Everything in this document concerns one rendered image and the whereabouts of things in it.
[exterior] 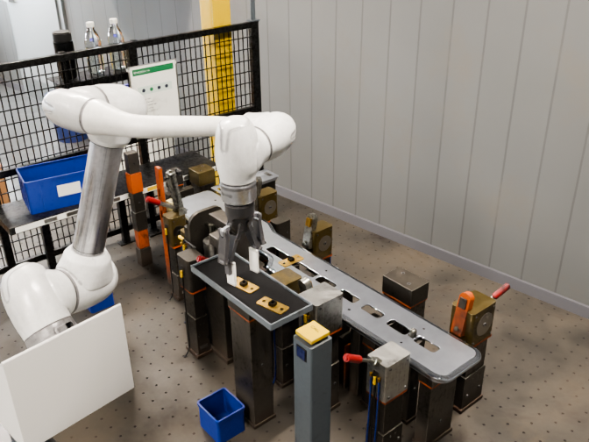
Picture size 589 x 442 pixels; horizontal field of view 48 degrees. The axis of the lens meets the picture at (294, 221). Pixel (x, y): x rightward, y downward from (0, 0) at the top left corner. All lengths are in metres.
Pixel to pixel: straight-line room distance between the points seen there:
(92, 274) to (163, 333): 0.37
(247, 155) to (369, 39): 2.59
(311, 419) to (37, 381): 0.77
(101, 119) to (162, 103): 1.11
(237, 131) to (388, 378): 0.71
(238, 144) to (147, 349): 1.03
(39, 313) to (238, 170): 0.84
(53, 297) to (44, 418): 0.35
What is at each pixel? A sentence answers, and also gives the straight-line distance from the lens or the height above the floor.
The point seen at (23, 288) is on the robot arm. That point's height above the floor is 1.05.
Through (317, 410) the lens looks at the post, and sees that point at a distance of 1.74.
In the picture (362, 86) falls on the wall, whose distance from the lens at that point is 4.18.
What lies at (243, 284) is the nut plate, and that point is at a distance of 1.78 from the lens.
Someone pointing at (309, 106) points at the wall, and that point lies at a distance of 4.51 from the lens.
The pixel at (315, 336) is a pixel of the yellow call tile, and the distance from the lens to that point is 1.61.
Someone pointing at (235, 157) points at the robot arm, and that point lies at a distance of 1.57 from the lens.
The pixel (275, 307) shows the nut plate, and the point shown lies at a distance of 1.70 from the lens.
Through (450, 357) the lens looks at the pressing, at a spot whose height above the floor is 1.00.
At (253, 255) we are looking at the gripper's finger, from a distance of 1.77.
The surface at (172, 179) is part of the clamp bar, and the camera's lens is 2.37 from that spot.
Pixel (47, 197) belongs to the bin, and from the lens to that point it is 2.63.
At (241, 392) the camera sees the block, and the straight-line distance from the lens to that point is 2.01.
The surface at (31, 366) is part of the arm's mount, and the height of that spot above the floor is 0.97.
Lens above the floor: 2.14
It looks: 28 degrees down
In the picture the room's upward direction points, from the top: 1 degrees counter-clockwise
